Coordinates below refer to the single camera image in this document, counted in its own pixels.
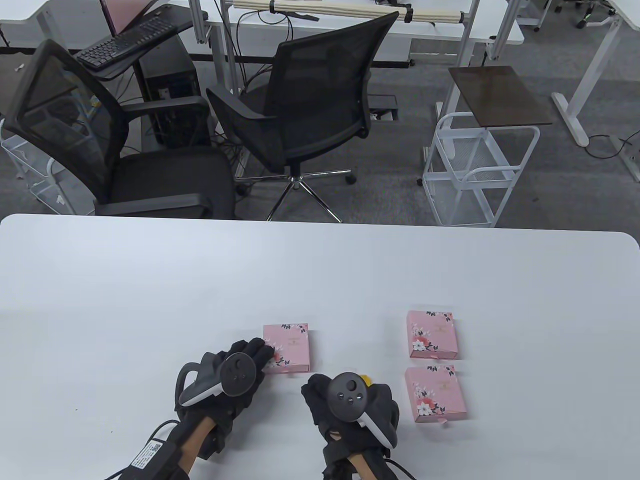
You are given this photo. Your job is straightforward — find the person's left hand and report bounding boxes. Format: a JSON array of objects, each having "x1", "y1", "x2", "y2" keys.
[{"x1": 175, "y1": 337, "x2": 276, "y2": 436}]

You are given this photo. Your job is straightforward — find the person's right hand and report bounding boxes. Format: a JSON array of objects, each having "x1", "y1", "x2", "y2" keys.
[{"x1": 301, "y1": 373, "x2": 398, "y2": 468}]

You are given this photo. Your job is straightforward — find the grey hand controller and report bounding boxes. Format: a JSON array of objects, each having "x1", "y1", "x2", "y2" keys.
[
  {"x1": 327, "y1": 372, "x2": 401, "y2": 449},
  {"x1": 174, "y1": 352, "x2": 258, "y2": 407}
]

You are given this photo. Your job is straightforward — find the pink floral jewelry box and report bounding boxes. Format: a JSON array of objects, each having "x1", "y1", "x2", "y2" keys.
[
  {"x1": 406, "y1": 310, "x2": 459, "y2": 361},
  {"x1": 263, "y1": 323, "x2": 311, "y2": 375},
  {"x1": 404, "y1": 364, "x2": 469, "y2": 425}
]

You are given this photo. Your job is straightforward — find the black left forearm module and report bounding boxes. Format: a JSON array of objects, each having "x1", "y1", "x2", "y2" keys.
[{"x1": 120, "y1": 435, "x2": 188, "y2": 480}]

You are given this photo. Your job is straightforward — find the person's right forearm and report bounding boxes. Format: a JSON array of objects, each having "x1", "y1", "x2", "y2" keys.
[{"x1": 347, "y1": 450, "x2": 381, "y2": 480}]

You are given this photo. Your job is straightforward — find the person's left forearm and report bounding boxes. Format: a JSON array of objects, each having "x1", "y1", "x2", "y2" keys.
[{"x1": 177, "y1": 417, "x2": 218, "y2": 476}]

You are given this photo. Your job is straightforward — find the black mesh office chair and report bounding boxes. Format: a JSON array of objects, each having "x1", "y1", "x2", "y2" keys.
[{"x1": 1, "y1": 39, "x2": 237, "y2": 220}]

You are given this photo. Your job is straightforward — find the black chair with chrome base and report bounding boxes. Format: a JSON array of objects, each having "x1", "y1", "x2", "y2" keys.
[{"x1": 206, "y1": 11, "x2": 401, "y2": 223}]

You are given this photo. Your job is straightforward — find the floor power box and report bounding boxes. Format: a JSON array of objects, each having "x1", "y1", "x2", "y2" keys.
[{"x1": 369, "y1": 95, "x2": 401, "y2": 122}]

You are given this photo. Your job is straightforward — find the black computer tower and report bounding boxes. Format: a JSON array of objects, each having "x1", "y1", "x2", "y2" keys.
[{"x1": 138, "y1": 36, "x2": 212, "y2": 149}]

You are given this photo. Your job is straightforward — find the black keyboard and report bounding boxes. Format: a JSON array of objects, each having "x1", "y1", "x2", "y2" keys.
[{"x1": 75, "y1": 17, "x2": 180, "y2": 70}]

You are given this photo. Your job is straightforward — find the brown board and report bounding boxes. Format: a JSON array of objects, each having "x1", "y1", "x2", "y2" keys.
[{"x1": 448, "y1": 65, "x2": 554, "y2": 128}]

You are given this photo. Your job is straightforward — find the white desk with angled leg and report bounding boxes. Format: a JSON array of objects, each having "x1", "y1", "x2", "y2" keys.
[{"x1": 551, "y1": 0, "x2": 640, "y2": 183}]

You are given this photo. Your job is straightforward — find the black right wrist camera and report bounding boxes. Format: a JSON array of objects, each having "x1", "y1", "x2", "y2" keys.
[{"x1": 320, "y1": 442, "x2": 353, "y2": 480}]

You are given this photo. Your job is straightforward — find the white wire cart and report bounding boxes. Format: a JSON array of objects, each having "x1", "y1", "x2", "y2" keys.
[
  {"x1": 0, "y1": 119, "x2": 97, "y2": 217},
  {"x1": 419, "y1": 111, "x2": 542, "y2": 229}
]

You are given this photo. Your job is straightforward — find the black floor cable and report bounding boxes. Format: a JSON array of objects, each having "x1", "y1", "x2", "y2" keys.
[{"x1": 585, "y1": 133, "x2": 635, "y2": 160}]

